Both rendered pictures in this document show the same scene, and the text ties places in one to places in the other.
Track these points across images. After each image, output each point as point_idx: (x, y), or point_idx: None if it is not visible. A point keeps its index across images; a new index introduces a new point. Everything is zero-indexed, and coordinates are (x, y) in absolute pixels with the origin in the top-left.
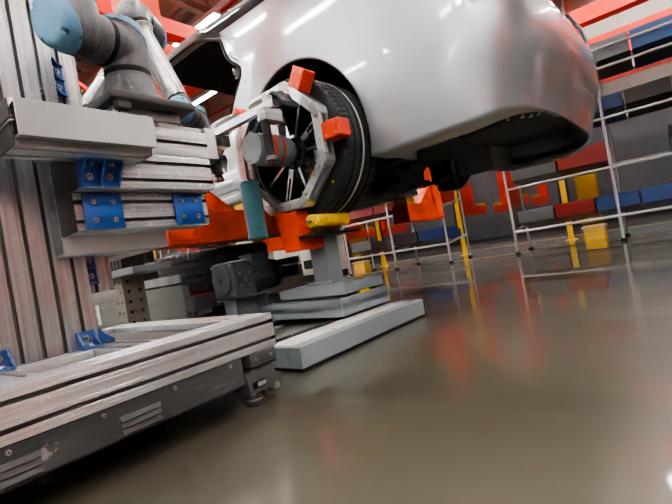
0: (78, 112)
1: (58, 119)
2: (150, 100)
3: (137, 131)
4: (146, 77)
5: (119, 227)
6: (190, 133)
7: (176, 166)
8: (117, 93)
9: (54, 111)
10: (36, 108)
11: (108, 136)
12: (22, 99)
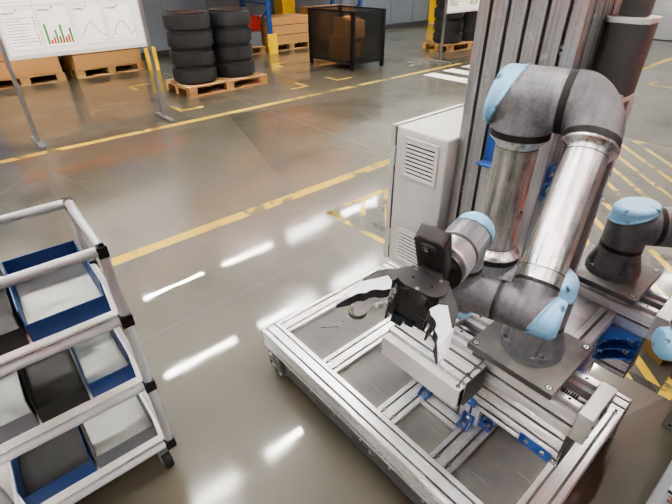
0: (410, 360)
1: (399, 357)
2: (499, 367)
3: (443, 391)
4: (532, 337)
5: (469, 404)
6: (554, 405)
7: (521, 414)
8: (471, 348)
9: (398, 352)
10: (390, 346)
11: (423, 381)
12: (385, 339)
